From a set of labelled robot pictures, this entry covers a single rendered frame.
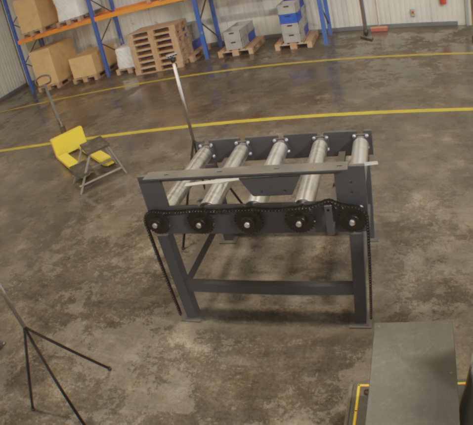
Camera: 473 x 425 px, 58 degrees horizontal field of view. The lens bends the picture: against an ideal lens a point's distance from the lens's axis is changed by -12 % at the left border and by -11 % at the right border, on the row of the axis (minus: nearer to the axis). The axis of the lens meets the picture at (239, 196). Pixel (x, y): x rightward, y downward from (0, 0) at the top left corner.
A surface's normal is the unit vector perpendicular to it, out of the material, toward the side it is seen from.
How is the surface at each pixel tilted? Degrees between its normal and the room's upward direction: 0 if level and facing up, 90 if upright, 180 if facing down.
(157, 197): 90
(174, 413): 0
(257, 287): 90
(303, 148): 90
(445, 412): 0
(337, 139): 90
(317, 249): 0
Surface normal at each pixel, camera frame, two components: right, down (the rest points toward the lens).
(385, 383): -0.20, -0.85
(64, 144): 0.60, 0.29
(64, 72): 0.94, -0.04
